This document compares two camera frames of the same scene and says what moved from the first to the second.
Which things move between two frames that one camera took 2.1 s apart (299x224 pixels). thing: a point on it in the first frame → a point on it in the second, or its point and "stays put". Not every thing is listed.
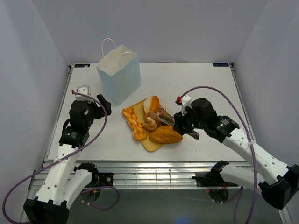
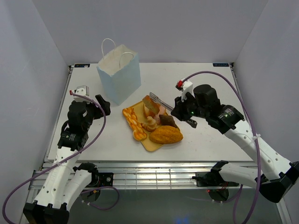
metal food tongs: [164, 116] → [161, 102]
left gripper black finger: [106, 105] stays put
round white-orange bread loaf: [151, 104] stays put
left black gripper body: [95, 112] stays put
